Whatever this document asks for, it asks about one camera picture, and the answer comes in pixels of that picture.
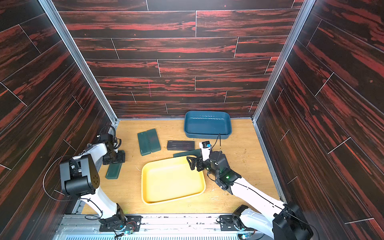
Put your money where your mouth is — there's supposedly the green pencil case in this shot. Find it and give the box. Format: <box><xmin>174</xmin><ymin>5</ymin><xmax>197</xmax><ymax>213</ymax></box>
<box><xmin>173</xmin><ymin>149</ymin><xmax>202</xmax><ymax>158</ymax></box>
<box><xmin>106</xmin><ymin>163</ymin><xmax>122</xmax><ymax>180</ymax></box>
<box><xmin>138</xmin><ymin>132</ymin><xmax>152</xmax><ymax>156</ymax></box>
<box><xmin>147</xmin><ymin>129</ymin><xmax>162</xmax><ymax>153</ymax></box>

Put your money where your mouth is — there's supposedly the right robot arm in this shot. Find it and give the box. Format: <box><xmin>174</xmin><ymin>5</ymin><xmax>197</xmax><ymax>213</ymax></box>
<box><xmin>187</xmin><ymin>151</ymin><xmax>314</xmax><ymax>240</ymax></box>

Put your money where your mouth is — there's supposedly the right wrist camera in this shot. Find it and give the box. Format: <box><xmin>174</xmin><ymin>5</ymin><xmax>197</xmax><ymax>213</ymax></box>
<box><xmin>199</xmin><ymin>141</ymin><xmax>212</xmax><ymax>161</ymax></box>

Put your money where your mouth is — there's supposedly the yellow plastic tray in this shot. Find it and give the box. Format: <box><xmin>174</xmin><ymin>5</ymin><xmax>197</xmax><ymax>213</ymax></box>
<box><xmin>141</xmin><ymin>156</ymin><xmax>206</xmax><ymax>205</ymax></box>

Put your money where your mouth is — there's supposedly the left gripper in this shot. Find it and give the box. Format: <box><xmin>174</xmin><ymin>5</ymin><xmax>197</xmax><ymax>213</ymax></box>
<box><xmin>103</xmin><ymin>151</ymin><xmax>126</xmax><ymax>165</ymax></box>

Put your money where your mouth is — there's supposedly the teal plastic tray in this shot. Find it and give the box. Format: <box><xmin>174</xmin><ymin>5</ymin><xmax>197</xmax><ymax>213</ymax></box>
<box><xmin>184</xmin><ymin>111</ymin><xmax>232</xmax><ymax>140</ymax></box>

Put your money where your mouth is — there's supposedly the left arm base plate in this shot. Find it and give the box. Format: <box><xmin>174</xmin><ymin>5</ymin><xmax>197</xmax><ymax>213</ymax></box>
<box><xmin>99</xmin><ymin>215</ymin><xmax>143</xmax><ymax>234</ymax></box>

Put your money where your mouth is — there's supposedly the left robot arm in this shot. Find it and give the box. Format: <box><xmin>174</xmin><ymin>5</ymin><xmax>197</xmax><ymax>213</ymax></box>
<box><xmin>60</xmin><ymin>143</ymin><xmax>127</xmax><ymax>231</ymax></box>

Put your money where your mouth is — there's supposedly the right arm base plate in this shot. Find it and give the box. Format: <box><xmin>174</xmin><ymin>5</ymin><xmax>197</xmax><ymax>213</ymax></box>
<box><xmin>216</xmin><ymin>215</ymin><xmax>254</xmax><ymax>232</ymax></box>

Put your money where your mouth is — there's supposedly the aluminium front rail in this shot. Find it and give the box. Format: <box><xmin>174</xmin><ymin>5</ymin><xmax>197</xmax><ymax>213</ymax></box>
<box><xmin>53</xmin><ymin>213</ymin><xmax>310</xmax><ymax>240</ymax></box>

